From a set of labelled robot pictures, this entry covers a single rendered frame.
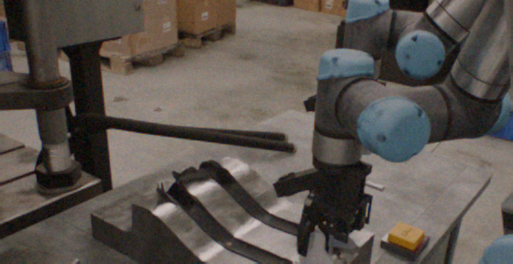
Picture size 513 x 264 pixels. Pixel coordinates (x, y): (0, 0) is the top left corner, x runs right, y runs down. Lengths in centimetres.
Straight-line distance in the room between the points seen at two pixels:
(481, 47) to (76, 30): 109
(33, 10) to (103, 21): 30
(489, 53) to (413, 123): 12
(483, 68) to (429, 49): 21
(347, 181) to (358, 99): 16
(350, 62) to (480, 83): 16
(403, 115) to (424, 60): 27
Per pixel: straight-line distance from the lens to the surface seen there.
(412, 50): 88
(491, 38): 67
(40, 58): 133
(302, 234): 83
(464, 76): 70
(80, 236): 123
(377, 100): 65
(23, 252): 101
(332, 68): 72
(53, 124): 138
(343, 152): 76
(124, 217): 116
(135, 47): 479
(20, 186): 148
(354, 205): 80
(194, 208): 106
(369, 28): 103
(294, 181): 84
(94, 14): 155
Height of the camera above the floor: 147
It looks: 26 degrees down
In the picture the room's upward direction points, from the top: 5 degrees clockwise
